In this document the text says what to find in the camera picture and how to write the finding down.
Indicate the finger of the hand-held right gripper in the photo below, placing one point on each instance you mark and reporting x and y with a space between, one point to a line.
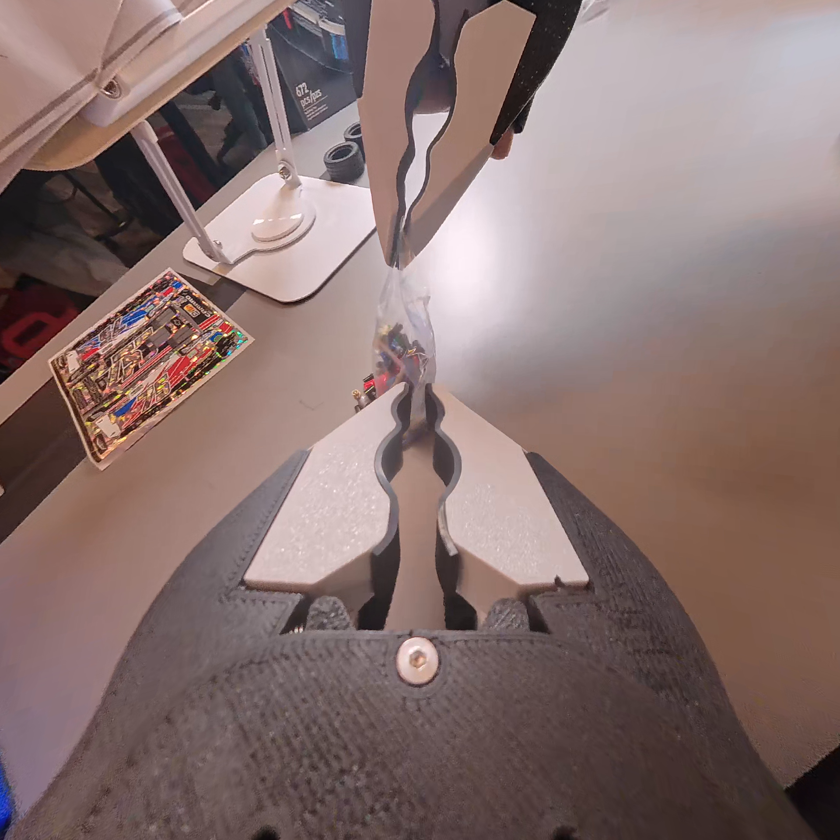
485 85
387 98

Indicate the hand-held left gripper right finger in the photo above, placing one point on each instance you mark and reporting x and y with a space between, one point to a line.
505 518

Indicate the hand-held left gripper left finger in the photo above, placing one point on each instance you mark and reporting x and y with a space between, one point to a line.
328 518

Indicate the clear bag of small lego pieces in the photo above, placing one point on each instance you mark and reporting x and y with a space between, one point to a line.
403 341

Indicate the lego instruction booklet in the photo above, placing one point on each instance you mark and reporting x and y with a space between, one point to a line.
52 65

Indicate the lego set box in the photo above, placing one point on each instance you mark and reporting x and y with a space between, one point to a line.
308 98

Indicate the white book stand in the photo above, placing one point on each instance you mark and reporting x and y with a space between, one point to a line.
308 262

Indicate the holographic sticker sheet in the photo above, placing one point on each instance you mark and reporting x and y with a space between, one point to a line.
144 367

